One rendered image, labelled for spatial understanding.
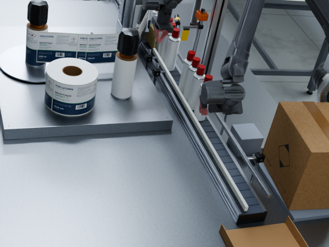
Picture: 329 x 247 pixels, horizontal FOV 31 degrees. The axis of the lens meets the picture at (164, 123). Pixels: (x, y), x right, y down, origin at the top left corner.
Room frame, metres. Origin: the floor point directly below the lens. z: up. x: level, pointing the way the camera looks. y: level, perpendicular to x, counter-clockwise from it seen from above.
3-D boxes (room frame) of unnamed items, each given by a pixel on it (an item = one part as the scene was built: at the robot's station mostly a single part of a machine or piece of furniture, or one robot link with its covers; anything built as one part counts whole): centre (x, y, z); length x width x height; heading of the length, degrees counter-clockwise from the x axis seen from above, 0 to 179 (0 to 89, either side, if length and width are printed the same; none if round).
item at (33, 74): (2.19, 0.60, 0.89); 0.31 x 0.31 x 0.01
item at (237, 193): (2.00, -0.10, 0.91); 1.07 x 0.01 x 0.02; 25
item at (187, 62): (2.20, -0.05, 0.98); 0.05 x 0.05 x 0.20
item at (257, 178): (2.04, -0.17, 0.96); 1.07 x 0.01 x 0.01; 25
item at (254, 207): (2.28, -0.02, 0.86); 1.65 x 0.08 x 0.04; 25
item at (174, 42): (2.38, 0.03, 0.98); 0.05 x 0.05 x 0.20
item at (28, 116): (2.21, 0.44, 0.86); 0.80 x 0.67 x 0.05; 25
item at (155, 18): (2.28, 0.09, 1.18); 0.10 x 0.07 x 0.07; 25
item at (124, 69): (2.10, 0.21, 1.03); 0.09 x 0.09 x 0.30
